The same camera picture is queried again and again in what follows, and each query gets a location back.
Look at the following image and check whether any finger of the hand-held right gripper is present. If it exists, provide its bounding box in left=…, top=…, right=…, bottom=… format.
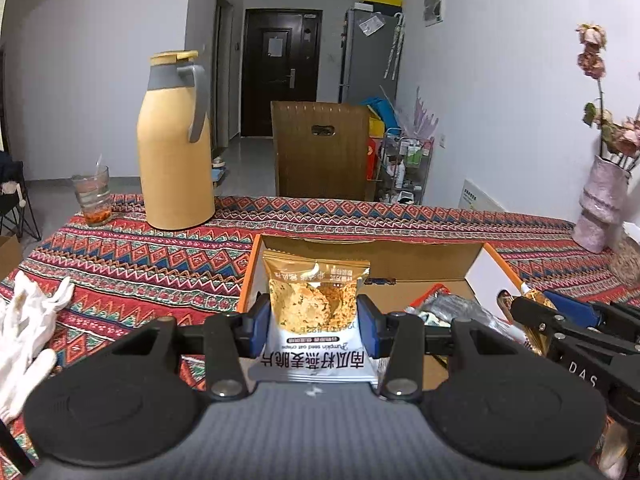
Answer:
left=510, top=296, right=640, bottom=361
left=542, top=289, right=640, bottom=333

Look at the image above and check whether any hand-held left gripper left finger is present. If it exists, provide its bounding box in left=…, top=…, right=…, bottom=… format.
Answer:
left=127, top=294, right=275, bottom=401

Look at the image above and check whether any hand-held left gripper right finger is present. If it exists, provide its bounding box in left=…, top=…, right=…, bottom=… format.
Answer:
left=356, top=294, right=501, bottom=401

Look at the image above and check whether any oat crisp snack packet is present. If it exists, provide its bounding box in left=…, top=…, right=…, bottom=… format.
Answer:
left=247, top=249, right=379, bottom=387
left=497, top=287, right=557, bottom=356

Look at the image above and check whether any white grey snack packet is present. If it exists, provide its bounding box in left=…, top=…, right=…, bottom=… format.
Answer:
left=417, top=292, right=501, bottom=333

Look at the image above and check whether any red cardboard box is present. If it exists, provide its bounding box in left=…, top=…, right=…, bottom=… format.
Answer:
left=235, top=232, right=556, bottom=396

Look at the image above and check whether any pink ceramic vase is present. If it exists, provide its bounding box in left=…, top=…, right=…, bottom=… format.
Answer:
left=572, top=154, right=632, bottom=253

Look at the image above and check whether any patterned tablecloth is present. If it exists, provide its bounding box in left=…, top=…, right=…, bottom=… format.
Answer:
left=0, top=194, right=640, bottom=480

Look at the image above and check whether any red gift box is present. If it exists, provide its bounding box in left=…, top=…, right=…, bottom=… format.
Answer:
left=367, top=136, right=385, bottom=181

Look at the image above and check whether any yellow thermos jug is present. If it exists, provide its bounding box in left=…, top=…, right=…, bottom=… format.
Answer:
left=136, top=50, right=217, bottom=231

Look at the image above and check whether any white cotton glove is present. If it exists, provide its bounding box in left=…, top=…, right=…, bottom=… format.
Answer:
left=0, top=280, right=58, bottom=423
left=12, top=270, right=76, bottom=341

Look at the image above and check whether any glass cup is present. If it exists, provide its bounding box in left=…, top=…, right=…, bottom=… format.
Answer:
left=71, top=165, right=112, bottom=226

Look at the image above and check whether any blue plastic item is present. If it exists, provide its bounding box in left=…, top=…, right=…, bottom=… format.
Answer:
left=362, top=96, right=401, bottom=128

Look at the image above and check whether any purple dried grass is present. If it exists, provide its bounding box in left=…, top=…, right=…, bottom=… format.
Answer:
left=411, top=86, right=441, bottom=141

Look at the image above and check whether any dark door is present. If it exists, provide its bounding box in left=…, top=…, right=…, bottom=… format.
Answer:
left=241, top=8, right=321, bottom=138

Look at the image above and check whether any dried rose bouquet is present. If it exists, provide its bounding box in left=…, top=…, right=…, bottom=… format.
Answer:
left=575, top=22, right=640, bottom=170

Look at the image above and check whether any grey refrigerator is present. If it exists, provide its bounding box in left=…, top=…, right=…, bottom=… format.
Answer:
left=340, top=6, right=405, bottom=106

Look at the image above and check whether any brown cardboard box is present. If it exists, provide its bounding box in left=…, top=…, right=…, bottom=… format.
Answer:
left=0, top=234, right=23, bottom=281

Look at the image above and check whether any white folded umbrella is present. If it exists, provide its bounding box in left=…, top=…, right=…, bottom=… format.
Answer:
left=382, top=12, right=405, bottom=81

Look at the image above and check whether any black folding chair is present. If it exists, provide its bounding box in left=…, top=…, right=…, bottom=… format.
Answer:
left=0, top=152, right=42, bottom=241

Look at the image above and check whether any white wall unit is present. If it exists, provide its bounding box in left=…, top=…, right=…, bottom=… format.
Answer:
left=462, top=179, right=497, bottom=211

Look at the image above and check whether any wire storage cart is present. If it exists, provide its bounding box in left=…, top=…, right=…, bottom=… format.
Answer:
left=377, top=130, right=433, bottom=206

